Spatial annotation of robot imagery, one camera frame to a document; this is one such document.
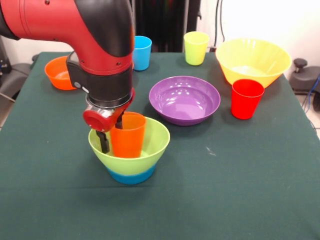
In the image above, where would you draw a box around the purple bowl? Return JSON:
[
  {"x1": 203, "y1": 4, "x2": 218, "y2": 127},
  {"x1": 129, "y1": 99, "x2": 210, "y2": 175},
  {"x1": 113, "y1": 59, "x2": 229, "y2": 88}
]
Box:
[{"x1": 148, "y1": 75, "x2": 221, "y2": 126}]

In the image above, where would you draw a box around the dark grey chair base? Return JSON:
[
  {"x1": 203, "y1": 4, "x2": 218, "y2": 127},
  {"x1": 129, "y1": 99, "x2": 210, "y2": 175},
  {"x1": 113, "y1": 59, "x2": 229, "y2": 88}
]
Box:
[{"x1": 0, "y1": 62, "x2": 32, "y2": 101}]

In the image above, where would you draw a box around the orange cup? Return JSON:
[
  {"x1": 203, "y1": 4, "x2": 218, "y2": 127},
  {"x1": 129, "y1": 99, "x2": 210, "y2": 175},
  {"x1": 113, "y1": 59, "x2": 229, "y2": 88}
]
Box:
[{"x1": 109, "y1": 111, "x2": 147, "y2": 159}]

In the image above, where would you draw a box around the orange bowl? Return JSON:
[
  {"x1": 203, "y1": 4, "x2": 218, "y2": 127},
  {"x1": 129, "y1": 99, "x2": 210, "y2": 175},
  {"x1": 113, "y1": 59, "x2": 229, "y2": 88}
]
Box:
[{"x1": 44, "y1": 55, "x2": 77, "y2": 91}]

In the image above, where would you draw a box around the black chair base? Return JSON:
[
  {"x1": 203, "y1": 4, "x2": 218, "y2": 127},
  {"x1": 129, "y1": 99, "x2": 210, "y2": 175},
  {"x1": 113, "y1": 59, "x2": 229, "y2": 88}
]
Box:
[{"x1": 289, "y1": 58, "x2": 320, "y2": 95}]

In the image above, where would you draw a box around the black hanging cable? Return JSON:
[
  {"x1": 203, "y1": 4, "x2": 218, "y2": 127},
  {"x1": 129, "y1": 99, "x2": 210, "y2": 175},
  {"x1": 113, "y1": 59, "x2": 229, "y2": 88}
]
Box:
[{"x1": 214, "y1": 0, "x2": 226, "y2": 49}]

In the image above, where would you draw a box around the large yellow bowl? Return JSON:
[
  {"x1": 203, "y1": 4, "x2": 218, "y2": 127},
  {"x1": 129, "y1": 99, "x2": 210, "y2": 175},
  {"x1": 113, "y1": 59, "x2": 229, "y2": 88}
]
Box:
[{"x1": 215, "y1": 37, "x2": 293, "y2": 89}]

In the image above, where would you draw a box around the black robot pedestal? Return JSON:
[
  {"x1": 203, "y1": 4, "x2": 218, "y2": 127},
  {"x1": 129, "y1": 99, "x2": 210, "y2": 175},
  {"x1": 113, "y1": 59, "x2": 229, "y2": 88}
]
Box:
[{"x1": 129, "y1": 0, "x2": 210, "y2": 53}]

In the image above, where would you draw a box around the lime green cup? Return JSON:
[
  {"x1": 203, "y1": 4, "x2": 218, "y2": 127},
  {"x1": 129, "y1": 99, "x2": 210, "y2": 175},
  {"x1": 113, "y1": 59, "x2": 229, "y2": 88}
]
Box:
[{"x1": 183, "y1": 31, "x2": 210, "y2": 66}]

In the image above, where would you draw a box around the blue bowl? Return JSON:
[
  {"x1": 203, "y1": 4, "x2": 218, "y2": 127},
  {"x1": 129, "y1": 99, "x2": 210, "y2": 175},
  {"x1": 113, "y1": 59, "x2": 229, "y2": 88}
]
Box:
[{"x1": 107, "y1": 164, "x2": 158, "y2": 185}]

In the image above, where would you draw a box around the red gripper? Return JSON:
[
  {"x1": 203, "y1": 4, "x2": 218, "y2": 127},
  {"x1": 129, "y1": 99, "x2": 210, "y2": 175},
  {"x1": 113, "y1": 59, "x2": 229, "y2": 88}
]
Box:
[{"x1": 82, "y1": 88, "x2": 136, "y2": 154}]

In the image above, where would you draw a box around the red cup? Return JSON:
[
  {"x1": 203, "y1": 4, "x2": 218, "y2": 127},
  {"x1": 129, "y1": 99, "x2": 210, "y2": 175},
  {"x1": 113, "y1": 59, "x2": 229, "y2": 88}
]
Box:
[{"x1": 230, "y1": 78, "x2": 265, "y2": 120}]

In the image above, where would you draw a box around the green bowl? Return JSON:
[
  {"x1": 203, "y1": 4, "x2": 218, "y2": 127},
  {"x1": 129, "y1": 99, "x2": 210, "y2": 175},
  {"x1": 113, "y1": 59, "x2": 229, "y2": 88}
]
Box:
[{"x1": 88, "y1": 116, "x2": 171, "y2": 176}]

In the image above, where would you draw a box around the dark green tablecloth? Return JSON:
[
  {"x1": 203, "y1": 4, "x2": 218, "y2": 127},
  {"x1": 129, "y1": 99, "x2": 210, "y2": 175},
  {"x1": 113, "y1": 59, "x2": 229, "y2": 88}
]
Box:
[{"x1": 0, "y1": 51, "x2": 320, "y2": 240}]

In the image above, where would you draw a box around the blue cup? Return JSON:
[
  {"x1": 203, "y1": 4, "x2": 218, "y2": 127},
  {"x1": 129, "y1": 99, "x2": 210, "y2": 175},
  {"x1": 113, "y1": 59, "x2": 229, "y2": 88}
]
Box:
[{"x1": 132, "y1": 35, "x2": 153, "y2": 72}]

